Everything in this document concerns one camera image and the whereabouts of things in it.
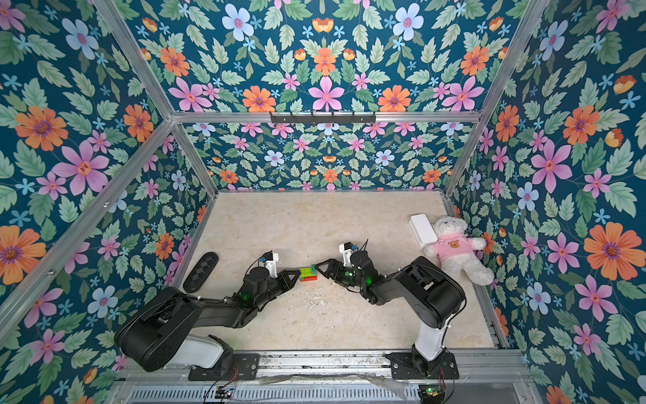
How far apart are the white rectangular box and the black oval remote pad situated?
2.68 feet

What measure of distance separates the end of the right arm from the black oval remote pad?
463 millimetres

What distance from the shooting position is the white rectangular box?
3.27ft

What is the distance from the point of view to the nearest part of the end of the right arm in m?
0.80

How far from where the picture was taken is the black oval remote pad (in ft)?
2.96

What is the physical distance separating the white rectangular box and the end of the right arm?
36 centimetres
